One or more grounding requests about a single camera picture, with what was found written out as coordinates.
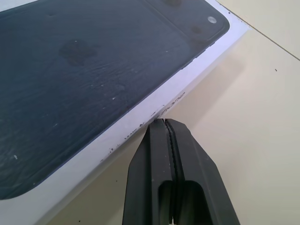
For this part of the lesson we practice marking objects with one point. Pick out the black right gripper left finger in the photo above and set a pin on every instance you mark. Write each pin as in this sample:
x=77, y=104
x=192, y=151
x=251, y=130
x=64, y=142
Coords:
x=150, y=178

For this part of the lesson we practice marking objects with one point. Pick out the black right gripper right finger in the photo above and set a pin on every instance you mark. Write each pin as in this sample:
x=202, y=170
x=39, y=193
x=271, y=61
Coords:
x=199, y=178

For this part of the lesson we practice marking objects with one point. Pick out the white phone box lid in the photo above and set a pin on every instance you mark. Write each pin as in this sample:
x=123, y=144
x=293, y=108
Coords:
x=93, y=70

